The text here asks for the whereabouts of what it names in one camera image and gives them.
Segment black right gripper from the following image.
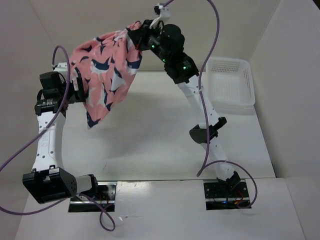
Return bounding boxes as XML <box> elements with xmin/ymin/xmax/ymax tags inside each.
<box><xmin>125</xmin><ymin>20</ymin><xmax>168</xmax><ymax>64</ymax></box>

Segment pink shark print shorts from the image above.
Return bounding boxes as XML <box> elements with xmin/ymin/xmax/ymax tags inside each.
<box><xmin>69</xmin><ymin>21</ymin><xmax>142</xmax><ymax>129</ymax></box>

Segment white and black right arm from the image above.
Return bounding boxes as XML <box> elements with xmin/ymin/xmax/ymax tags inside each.
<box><xmin>128</xmin><ymin>20</ymin><xmax>241</xmax><ymax>197</ymax></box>

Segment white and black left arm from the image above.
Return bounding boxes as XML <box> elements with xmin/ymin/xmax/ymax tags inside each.
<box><xmin>22</xmin><ymin>71</ymin><xmax>100</xmax><ymax>204</ymax></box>

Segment white plastic basket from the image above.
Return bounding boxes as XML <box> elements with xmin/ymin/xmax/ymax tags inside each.
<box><xmin>206</xmin><ymin>57</ymin><xmax>256</xmax><ymax>109</ymax></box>

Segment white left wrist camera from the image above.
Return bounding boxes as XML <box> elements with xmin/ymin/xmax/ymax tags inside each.
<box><xmin>51</xmin><ymin>62</ymin><xmax>68</xmax><ymax>79</ymax></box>

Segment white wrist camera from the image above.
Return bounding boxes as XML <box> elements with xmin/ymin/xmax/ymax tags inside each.
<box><xmin>51</xmin><ymin>62</ymin><xmax>68</xmax><ymax>79</ymax></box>
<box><xmin>149</xmin><ymin>3</ymin><xmax>171</xmax><ymax>29</ymax></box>

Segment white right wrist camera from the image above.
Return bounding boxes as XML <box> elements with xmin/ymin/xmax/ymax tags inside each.
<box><xmin>149</xmin><ymin>3</ymin><xmax>171</xmax><ymax>29</ymax></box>

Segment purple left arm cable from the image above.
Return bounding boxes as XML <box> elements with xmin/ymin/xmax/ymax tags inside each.
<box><xmin>0</xmin><ymin>45</ymin><xmax>116</xmax><ymax>231</ymax></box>

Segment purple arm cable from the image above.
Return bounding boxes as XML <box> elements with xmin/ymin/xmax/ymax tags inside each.
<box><xmin>0</xmin><ymin>45</ymin><xmax>116</xmax><ymax>231</ymax></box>
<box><xmin>163</xmin><ymin>0</ymin><xmax>258</xmax><ymax>210</ymax></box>

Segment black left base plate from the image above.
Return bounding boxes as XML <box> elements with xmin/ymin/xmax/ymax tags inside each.
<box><xmin>68</xmin><ymin>181</ymin><xmax>117</xmax><ymax>213</ymax></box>

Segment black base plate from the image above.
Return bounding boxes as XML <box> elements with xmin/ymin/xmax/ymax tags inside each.
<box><xmin>203</xmin><ymin>180</ymin><xmax>251</xmax><ymax>211</ymax></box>
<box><xmin>68</xmin><ymin>181</ymin><xmax>117</xmax><ymax>213</ymax></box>

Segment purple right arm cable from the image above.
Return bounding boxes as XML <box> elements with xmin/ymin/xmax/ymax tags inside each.
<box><xmin>163</xmin><ymin>0</ymin><xmax>258</xmax><ymax>210</ymax></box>

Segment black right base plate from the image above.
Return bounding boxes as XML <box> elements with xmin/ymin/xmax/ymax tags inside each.
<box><xmin>203</xmin><ymin>180</ymin><xmax>251</xmax><ymax>211</ymax></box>

